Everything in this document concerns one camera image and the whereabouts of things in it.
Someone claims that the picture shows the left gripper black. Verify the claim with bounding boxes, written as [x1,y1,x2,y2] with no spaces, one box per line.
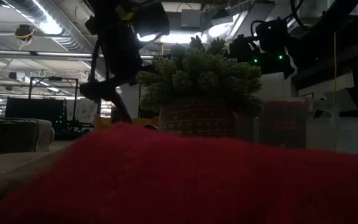
[79,21,143,124]

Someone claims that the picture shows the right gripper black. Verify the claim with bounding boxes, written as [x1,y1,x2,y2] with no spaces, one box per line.
[228,19,295,78]

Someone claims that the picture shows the red-lid spice jar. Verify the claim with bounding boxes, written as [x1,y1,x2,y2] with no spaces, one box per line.
[259,100,310,149]

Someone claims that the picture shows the white pillar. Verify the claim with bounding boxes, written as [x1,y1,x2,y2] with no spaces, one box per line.
[121,82,141,119]

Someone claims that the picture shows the dark machine with green lights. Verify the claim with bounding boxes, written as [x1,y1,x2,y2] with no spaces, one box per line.
[54,116,94,139]

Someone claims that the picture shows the bright ceiling lamp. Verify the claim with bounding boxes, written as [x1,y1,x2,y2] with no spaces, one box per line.
[137,30,160,44]
[159,32,202,44]

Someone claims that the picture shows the green artificial potted plant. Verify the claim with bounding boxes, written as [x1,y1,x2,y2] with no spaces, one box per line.
[135,34,264,138]

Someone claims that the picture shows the black monitor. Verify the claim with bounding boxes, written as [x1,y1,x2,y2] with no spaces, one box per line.
[4,96,67,120]

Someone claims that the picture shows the long ceiling tube lamp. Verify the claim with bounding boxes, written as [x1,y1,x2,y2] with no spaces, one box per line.
[0,49,155,60]

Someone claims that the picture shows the grey ceiling box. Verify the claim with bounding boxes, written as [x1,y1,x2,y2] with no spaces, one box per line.
[181,9,202,28]

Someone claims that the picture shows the clear plastic container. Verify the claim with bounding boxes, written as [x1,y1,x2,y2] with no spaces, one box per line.
[235,98,312,149]

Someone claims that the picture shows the woven basket on left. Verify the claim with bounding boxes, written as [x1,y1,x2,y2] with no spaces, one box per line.
[0,116,55,156]

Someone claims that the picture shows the red cloth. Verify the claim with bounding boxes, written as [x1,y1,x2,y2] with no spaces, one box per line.
[0,121,358,224]

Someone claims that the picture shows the light grey plastic bin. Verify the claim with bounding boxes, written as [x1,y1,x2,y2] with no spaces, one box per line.
[306,98,358,156]

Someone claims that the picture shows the beige cloth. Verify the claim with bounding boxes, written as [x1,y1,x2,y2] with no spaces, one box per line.
[0,148,74,215]

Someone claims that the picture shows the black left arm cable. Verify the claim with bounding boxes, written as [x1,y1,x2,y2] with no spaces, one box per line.
[89,39,102,82]

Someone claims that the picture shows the black metal frame stand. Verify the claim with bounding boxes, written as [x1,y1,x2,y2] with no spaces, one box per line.
[28,77,80,124]

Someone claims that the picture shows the large silver spiral duct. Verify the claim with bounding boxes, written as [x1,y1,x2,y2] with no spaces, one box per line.
[0,0,94,54]

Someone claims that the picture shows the black ceiling cable reel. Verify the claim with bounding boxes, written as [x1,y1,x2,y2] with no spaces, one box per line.
[14,24,36,47]

